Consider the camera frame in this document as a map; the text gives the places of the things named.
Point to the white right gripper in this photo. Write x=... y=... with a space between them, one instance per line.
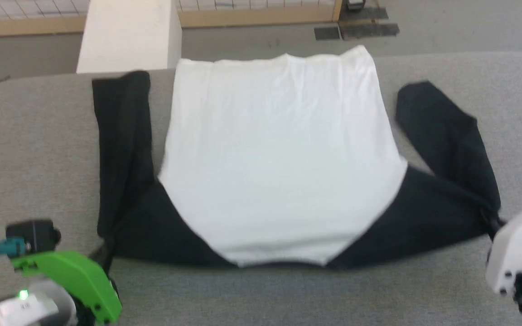
x=514 y=244

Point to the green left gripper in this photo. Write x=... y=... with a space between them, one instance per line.
x=77 y=278

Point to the white and black raglan shirt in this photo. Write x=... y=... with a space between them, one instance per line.
x=283 y=158

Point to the white box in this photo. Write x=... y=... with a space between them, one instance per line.
x=127 y=36

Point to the large black floor tape patch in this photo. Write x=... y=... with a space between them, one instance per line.
x=369 y=25

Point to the small black floor tape patch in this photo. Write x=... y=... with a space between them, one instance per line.
x=327 y=33

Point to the grey metal stand foot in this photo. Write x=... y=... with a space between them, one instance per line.
x=355 y=4

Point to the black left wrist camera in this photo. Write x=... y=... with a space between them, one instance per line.
x=34 y=235

